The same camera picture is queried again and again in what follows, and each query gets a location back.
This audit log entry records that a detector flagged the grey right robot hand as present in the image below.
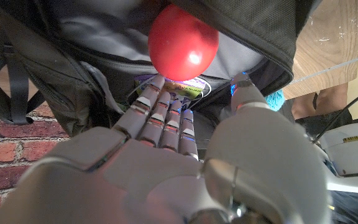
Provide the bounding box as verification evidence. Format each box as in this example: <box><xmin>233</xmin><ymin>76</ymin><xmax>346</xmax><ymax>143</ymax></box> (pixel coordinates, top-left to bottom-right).
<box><xmin>0</xmin><ymin>73</ymin><xmax>332</xmax><ymax>224</ymax></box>

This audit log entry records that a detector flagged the black backpack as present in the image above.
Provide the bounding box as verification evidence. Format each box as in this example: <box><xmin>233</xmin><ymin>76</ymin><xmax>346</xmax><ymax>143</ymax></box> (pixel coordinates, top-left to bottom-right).
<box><xmin>0</xmin><ymin>0</ymin><xmax>316</xmax><ymax>138</ymax></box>

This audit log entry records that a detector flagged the red ball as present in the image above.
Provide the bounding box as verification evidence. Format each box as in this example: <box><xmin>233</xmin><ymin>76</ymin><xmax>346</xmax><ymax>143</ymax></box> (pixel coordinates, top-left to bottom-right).
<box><xmin>147</xmin><ymin>3</ymin><xmax>220</xmax><ymax>82</ymax></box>

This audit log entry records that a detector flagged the teal yarn skein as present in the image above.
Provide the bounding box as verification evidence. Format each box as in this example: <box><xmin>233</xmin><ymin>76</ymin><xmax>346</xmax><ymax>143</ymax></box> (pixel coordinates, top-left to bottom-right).
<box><xmin>264</xmin><ymin>89</ymin><xmax>286</xmax><ymax>112</ymax></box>

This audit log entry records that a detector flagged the purple yellow labelled item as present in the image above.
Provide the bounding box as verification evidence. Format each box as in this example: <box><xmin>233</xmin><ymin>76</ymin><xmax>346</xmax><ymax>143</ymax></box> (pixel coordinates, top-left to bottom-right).
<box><xmin>134</xmin><ymin>74</ymin><xmax>213</xmax><ymax>103</ymax></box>

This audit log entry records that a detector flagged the red brick printed backdrop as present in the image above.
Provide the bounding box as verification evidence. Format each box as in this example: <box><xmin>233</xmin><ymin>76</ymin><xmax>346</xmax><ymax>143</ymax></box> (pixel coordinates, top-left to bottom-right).
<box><xmin>0</xmin><ymin>65</ymin><xmax>71</xmax><ymax>222</ymax></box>

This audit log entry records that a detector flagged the person leg with black sock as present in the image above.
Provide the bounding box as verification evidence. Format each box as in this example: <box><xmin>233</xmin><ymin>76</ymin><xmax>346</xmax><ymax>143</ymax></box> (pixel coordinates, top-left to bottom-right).
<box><xmin>290</xmin><ymin>82</ymin><xmax>354</xmax><ymax>138</ymax></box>

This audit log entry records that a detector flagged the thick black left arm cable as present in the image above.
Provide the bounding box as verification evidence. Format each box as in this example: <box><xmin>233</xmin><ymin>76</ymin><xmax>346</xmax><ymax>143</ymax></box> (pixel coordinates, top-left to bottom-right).
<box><xmin>311</xmin><ymin>82</ymin><xmax>358</xmax><ymax>144</ymax></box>

